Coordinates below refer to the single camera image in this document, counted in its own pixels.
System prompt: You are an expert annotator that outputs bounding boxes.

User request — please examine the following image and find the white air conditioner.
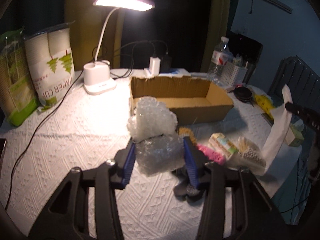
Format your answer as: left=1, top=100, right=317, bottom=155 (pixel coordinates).
left=262, top=0, right=292, bottom=14

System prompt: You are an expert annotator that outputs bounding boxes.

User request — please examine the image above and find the white charger plug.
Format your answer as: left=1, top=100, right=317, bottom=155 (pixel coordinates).
left=149, top=57, right=161, bottom=76

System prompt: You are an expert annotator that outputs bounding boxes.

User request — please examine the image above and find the grey black sock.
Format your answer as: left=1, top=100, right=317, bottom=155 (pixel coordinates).
left=171, top=168, right=204, bottom=203

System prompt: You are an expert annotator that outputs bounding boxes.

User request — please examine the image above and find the brown cardboard box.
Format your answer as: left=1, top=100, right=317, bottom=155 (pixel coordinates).
left=129, top=76, right=234, bottom=125

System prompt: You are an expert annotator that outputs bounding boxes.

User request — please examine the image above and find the dark chair back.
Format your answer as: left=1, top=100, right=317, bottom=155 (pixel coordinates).
left=267, top=56, right=320, bottom=112

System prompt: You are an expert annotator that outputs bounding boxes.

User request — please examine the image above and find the white perforated basket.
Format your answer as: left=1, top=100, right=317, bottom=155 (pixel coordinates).
left=221, top=62, right=247, bottom=86

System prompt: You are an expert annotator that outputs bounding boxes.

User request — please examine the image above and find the yellow curtain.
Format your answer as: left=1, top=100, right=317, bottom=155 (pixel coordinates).
left=65, top=0, right=125, bottom=70

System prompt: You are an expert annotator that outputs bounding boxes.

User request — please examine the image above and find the colourful tissue pack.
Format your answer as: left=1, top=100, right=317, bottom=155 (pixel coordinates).
left=208, top=133, right=239, bottom=160

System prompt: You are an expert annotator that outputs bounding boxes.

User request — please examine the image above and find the white paper towel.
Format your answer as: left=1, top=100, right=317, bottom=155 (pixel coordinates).
left=261, top=85, right=292, bottom=175

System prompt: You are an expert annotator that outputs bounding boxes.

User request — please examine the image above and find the pink plush toy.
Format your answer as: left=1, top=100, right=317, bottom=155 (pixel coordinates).
left=197, top=144, right=226, bottom=165

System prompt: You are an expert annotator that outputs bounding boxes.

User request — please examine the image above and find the black power adapter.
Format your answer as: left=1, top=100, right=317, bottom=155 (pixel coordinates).
left=159, top=54, right=171, bottom=73

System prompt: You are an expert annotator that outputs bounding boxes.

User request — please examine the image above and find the white desk lamp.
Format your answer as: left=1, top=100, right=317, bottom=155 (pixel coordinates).
left=82, top=0, right=156, bottom=96

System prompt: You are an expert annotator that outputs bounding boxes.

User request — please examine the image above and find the clear water bottle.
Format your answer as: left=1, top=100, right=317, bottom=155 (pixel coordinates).
left=207, top=36, right=230, bottom=85

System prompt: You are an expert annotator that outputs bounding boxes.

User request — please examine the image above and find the brown plush bear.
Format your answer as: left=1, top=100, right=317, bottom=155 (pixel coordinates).
left=177, top=127, right=197, bottom=145

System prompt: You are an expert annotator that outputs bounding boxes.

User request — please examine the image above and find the clear bubble wrap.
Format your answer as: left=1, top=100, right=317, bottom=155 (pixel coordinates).
left=127, top=96, right=185, bottom=177

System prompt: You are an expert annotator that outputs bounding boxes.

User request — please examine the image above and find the green paper cups pack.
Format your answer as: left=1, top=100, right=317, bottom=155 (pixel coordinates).
left=0, top=28, right=40, bottom=127

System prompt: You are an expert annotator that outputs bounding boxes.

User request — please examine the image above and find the black round case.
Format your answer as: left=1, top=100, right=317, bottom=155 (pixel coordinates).
left=233, top=86, right=252, bottom=102

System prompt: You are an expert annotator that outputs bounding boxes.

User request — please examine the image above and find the black lamp cable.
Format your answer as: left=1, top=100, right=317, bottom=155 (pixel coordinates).
left=4, top=69, right=85, bottom=210

